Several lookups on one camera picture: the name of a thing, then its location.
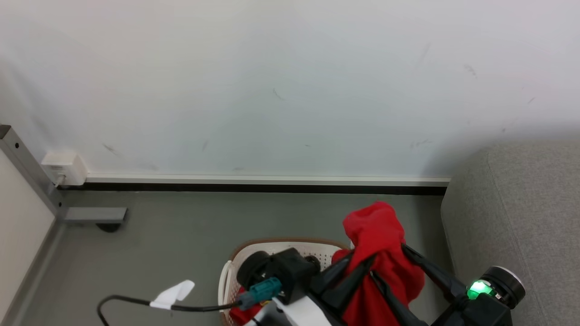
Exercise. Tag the black right gripper green light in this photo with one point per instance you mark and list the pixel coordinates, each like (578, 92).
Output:
(494, 301)

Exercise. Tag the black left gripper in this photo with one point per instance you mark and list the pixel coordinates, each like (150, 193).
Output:
(290, 267)

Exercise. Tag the red clothing item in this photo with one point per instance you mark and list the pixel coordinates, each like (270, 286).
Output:
(376, 226)

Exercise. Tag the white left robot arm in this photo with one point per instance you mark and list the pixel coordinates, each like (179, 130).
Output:
(299, 314)

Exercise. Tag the white perforated laundry basket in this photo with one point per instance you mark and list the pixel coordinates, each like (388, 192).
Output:
(277, 247)

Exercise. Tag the white skirting strip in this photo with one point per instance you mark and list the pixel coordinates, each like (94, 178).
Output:
(272, 179)

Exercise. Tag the grey fabric sofa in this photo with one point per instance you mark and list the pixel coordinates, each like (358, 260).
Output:
(521, 213)

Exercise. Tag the white partition panel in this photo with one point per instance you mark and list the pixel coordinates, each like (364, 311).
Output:
(20, 222)

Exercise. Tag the white wall socket box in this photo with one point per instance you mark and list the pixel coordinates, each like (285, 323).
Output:
(65, 167)

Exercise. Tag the grey metal frame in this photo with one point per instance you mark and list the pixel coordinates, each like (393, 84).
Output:
(31, 170)

